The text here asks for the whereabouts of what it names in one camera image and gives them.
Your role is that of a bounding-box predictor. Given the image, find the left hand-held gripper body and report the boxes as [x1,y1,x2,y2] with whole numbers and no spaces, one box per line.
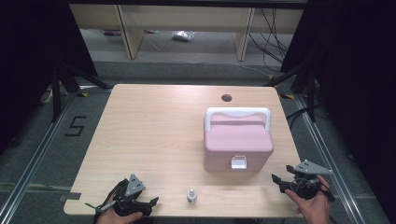
[111,173,147,217]

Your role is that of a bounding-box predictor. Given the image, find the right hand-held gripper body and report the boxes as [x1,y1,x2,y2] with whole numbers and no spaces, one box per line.
[287,160,333,201]

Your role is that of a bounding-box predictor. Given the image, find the small white bottle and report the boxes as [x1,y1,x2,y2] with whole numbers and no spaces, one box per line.
[186,188,198,205]

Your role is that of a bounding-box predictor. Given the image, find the pink storage box white handle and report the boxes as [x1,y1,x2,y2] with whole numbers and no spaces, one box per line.
[204,106,276,173]

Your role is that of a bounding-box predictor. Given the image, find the person's right hand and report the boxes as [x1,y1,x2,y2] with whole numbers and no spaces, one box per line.
[284,175,331,224]

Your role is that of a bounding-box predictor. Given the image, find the person's left hand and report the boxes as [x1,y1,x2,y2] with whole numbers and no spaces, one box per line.
[96,207,144,224]

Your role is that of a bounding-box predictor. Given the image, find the black tape strip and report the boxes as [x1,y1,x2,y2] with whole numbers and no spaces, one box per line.
[58,191,82,203]

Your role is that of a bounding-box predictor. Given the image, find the black curtain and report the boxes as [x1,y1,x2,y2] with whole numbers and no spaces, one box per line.
[279,0,396,224]
[0,0,98,155]

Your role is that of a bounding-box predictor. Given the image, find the clear plastic bag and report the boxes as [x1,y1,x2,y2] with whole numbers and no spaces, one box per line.
[171,30,196,43]

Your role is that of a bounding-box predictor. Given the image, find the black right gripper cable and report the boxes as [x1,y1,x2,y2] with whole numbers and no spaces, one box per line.
[317,182,336,203]

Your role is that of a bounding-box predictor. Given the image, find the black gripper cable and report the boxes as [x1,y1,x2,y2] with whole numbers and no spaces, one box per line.
[85,178,129,217]
[317,182,336,203]

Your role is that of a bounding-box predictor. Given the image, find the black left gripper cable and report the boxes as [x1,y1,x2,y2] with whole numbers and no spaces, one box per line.
[85,178,129,217]

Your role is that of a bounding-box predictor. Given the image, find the aluminium floor rail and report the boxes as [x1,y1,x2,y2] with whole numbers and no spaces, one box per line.
[0,91,78,224]
[295,92,366,224]

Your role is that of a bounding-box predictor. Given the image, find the coiled white cable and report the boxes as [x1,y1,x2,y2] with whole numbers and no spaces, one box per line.
[39,88,54,105]

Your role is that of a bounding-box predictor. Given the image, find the black floor cables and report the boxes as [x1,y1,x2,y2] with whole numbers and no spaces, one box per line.
[248,7,290,65]

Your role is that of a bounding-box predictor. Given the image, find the light wooden desk frame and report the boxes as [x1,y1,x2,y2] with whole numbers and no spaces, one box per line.
[68,3,304,63]

